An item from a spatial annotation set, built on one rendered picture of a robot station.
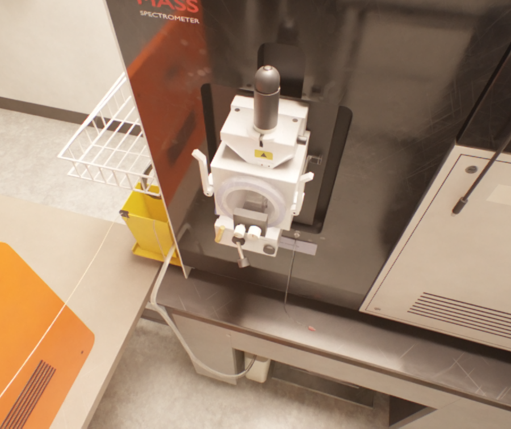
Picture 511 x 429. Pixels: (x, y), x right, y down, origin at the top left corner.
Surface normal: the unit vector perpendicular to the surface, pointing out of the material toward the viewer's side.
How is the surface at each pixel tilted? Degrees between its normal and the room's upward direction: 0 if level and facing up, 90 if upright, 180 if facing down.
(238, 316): 0
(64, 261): 0
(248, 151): 90
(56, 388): 90
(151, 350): 0
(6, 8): 90
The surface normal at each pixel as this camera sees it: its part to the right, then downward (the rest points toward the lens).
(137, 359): 0.00, -0.62
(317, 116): -0.27, 0.75
